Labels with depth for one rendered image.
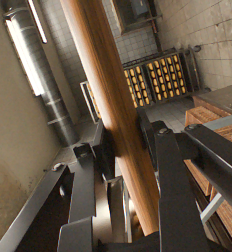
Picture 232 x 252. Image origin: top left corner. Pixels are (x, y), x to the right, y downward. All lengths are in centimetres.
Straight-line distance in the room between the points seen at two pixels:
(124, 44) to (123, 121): 500
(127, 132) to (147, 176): 5
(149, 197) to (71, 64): 512
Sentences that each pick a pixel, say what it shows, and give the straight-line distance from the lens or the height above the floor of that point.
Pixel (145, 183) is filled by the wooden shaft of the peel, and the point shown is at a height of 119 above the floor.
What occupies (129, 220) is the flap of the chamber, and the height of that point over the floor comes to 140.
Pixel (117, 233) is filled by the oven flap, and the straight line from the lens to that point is 149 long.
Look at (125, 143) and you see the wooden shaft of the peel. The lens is 16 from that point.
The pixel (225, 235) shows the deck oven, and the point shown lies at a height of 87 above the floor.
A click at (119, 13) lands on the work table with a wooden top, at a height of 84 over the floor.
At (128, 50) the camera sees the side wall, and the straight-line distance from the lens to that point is 514.
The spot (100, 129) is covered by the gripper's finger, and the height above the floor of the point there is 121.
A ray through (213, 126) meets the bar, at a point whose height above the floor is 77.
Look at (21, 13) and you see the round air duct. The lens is 344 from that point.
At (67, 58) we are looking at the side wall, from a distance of 528.
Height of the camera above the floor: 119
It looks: 6 degrees up
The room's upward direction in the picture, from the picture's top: 107 degrees counter-clockwise
